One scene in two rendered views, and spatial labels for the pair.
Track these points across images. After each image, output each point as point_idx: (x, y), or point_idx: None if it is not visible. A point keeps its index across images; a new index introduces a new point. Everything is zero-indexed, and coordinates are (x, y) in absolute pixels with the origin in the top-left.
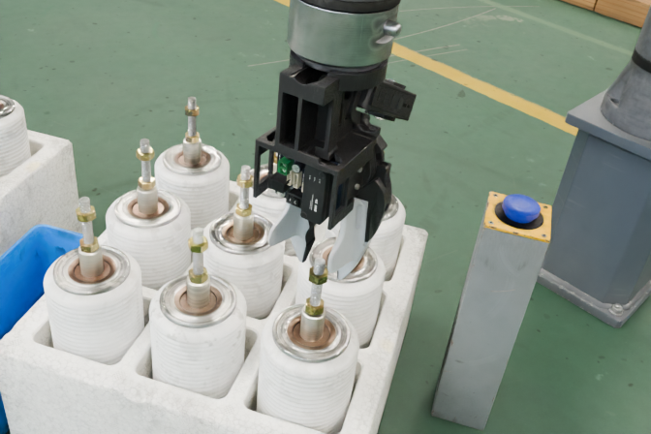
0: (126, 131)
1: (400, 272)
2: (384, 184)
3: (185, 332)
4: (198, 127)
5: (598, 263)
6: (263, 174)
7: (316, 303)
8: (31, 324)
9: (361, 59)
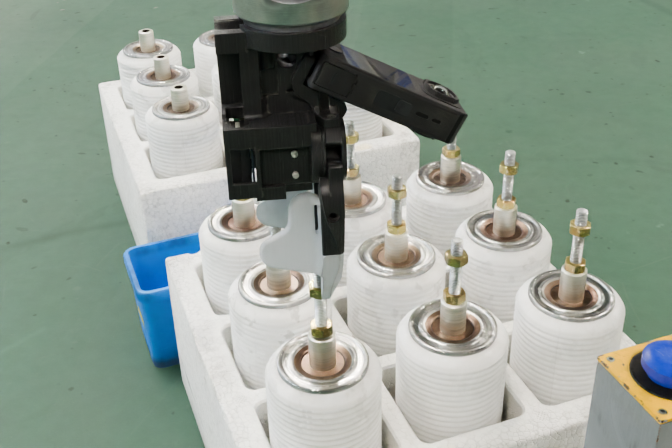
0: (565, 173)
1: (572, 405)
2: (329, 186)
3: (236, 300)
4: (650, 198)
5: None
6: None
7: (317, 323)
8: None
9: (256, 15)
